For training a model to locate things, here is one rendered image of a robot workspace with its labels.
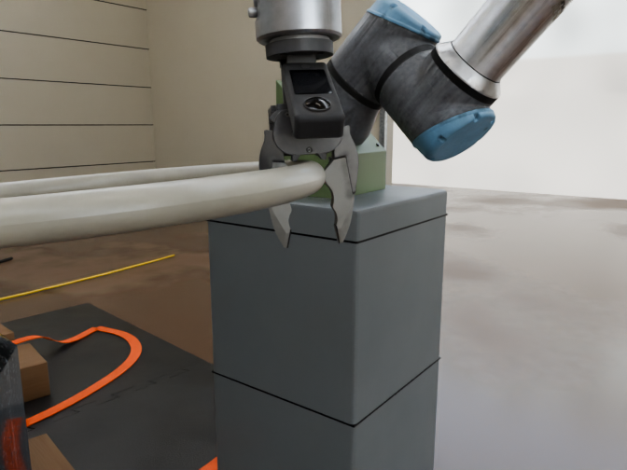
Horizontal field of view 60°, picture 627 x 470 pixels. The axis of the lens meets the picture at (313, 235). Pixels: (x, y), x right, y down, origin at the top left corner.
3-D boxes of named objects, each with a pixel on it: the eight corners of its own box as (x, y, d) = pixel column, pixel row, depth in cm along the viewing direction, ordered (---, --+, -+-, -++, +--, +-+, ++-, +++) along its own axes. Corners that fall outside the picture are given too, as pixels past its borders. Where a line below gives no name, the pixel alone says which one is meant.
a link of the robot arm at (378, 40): (359, 62, 125) (411, -2, 116) (402, 115, 119) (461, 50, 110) (318, 48, 113) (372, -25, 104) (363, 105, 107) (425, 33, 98)
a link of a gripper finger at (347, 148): (365, 188, 59) (342, 109, 58) (368, 189, 58) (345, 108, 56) (324, 201, 59) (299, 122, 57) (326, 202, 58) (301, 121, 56)
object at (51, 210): (-390, 262, 43) (-402, 225, 42) (87, 192, 87) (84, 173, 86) (78, 273, 23) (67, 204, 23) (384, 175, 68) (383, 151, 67)
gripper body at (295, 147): (333, 157, 65) (327, 51, 63) (347, 158, 56) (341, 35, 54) (269, 161, 64) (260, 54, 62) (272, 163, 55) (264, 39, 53)
